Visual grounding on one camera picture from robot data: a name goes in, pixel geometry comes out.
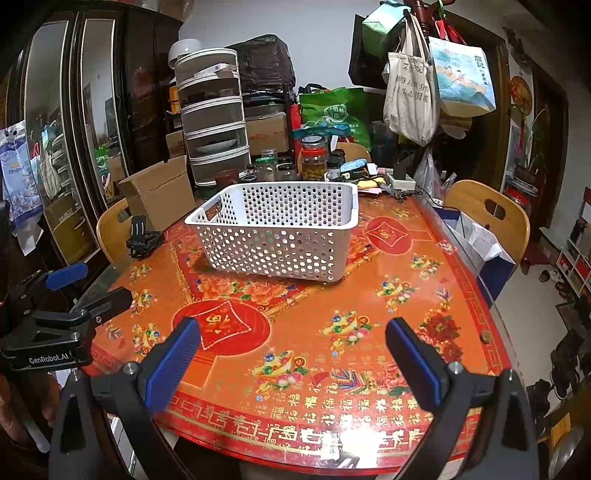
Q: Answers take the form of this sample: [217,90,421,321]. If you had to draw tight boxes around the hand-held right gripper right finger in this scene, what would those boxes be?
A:
[385,318,541,480]

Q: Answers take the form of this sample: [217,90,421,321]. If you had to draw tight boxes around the potted plant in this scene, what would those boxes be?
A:
[514,110,557,185]

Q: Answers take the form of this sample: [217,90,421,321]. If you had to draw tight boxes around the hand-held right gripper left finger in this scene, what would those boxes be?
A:
[48,318,202,480]

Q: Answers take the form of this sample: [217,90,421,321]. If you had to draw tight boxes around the green-lid glass jar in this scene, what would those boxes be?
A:
[254,157,278,184]

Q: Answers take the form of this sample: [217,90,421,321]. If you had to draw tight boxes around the printed paper bag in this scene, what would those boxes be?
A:
[428,36,498,119]

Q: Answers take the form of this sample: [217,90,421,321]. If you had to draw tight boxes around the red-lid glass jar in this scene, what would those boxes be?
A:
[299,136,330,182]

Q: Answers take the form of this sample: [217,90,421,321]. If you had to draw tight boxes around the wooden chair with handle hole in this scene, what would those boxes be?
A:
[443,179,531,265]

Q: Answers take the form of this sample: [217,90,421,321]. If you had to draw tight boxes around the person's left hand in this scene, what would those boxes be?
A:
[0,371,61,439]

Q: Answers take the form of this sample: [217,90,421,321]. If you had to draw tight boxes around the open cardboard box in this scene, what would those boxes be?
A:
[117,155,197,232]

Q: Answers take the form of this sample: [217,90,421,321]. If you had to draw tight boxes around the white perforated plastic basket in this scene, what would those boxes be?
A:
[185,181,360,283]

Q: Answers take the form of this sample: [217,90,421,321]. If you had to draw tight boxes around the clear plastic bag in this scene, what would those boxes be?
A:
[413,147,445,200]

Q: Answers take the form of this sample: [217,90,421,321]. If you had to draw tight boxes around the white cube shelf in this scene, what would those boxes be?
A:
[554,217,591,298]

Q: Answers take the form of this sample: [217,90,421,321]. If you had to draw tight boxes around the beige canvas tote bag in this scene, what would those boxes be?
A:
[383,16,440,147]

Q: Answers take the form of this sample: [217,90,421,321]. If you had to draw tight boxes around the closed cardboard box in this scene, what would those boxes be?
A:
[245,113,290,154]

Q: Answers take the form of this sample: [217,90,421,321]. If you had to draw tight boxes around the blue and white paper bag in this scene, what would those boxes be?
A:
[436,208,516,303]

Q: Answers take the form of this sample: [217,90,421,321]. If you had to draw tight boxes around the black clamp holder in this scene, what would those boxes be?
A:
[126,215,165,260]

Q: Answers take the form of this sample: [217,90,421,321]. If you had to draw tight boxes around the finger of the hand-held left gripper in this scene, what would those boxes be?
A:
[69,287,134,326]
[9,261,89,311]

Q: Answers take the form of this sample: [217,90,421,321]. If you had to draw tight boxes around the white power strip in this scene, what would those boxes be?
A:
[385,170,419,193]

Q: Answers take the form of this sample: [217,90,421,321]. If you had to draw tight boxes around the white plastic drawer tower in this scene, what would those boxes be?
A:
[173,48,253,186]

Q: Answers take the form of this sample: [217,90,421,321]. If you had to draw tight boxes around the dark wooden glass cabinet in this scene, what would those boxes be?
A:
[0,8,182,282]

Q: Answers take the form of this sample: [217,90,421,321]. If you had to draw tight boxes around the black plastic bag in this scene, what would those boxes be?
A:
[225,34,297,94]

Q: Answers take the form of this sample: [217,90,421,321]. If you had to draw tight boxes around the green shopping bag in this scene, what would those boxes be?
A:
[298,87,373,151]

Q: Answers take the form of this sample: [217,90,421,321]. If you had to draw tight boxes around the round wall decoration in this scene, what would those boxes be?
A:
[509,75,533,112]

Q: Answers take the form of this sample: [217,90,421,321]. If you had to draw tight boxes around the white round fan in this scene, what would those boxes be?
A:
[167,39,204,66]

